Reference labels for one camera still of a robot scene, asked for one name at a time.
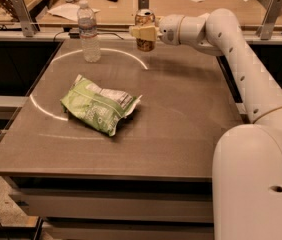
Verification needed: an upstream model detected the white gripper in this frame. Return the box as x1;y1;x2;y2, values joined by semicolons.
129;14;184;46

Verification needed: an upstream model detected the orange soda can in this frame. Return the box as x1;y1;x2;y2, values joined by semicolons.
135;9;155;52

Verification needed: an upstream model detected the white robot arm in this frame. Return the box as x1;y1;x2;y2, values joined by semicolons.
129;9;282;240

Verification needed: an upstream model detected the clear plastic water bottle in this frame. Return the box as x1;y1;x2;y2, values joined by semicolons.
77;0;101;62

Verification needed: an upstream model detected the white paper sheet left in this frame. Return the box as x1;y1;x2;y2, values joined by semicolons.
49;1;98;22

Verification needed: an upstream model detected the green chip bag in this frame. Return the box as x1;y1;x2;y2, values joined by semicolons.
60;75;141;137

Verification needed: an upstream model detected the white drawer cabinet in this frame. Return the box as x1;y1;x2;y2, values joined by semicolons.
7;177;214;240

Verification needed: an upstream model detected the middle metal bracket post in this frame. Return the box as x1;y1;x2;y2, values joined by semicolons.
138;0;149;9

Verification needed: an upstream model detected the metal bracket post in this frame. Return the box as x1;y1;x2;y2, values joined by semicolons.
256;0;282;40
138;0;149;9
11;0;38;37

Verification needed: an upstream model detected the right metal bracket post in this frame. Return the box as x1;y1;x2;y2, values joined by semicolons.
256;0;282;40

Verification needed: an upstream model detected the left metal bracket post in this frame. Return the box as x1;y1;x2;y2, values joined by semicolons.
11;0;38;37

